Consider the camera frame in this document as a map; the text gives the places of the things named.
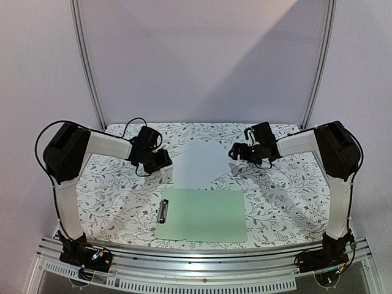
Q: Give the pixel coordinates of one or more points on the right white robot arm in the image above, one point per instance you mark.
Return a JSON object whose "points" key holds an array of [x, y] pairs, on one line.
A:
{"points": [[341, 156]]}

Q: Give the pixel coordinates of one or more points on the left aluminium corner post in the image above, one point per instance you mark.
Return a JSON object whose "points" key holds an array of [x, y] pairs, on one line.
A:
{"points": [[85, 63]]}

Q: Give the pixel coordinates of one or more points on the right aluminium corner post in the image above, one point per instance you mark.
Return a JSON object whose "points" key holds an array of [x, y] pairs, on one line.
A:
{"points": [[321, 62]]}

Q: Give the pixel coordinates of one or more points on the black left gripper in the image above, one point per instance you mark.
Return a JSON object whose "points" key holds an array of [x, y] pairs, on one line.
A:
{"points": [[165, 160]]}

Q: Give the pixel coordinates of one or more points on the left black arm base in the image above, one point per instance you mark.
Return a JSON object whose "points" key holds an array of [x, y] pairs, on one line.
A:
{"points": [[80, 253]]}

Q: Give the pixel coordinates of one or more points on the green clipboard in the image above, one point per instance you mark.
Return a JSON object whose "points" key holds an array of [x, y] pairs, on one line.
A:
{"points": [[208, 216]]}

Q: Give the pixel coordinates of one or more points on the aluminium corner post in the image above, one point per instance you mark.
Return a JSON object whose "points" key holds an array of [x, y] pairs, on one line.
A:
{"points": [[321, 62], [85, 63]]}

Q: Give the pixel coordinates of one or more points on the front aluminium rail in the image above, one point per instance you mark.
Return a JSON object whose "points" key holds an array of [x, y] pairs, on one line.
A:
{"points": [[180, 264]]}

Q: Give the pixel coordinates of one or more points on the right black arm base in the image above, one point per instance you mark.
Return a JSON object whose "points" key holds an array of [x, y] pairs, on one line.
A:
{"points": [[334, 252]]}

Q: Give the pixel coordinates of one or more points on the perforated white cable tray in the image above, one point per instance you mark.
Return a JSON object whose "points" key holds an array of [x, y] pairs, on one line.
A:
{"points": [[58, 278]]}

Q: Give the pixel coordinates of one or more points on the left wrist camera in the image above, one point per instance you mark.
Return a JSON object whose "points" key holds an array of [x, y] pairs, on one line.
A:
{"points": [[148, 138]]}

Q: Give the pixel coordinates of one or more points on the white paper sheet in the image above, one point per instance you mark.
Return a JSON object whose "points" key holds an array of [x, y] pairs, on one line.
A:
{"points": [[202, 162]]}

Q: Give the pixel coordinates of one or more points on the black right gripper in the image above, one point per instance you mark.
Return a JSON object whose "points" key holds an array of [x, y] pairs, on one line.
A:
{"points": [[237, 152]]}

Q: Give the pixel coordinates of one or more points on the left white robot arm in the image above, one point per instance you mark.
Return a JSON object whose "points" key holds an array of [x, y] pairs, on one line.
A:
{"points": [[64, 157]]}

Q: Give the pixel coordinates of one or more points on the floral patterned table mat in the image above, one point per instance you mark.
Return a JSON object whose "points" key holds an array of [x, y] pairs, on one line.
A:
{"points": [[288, 204]]}

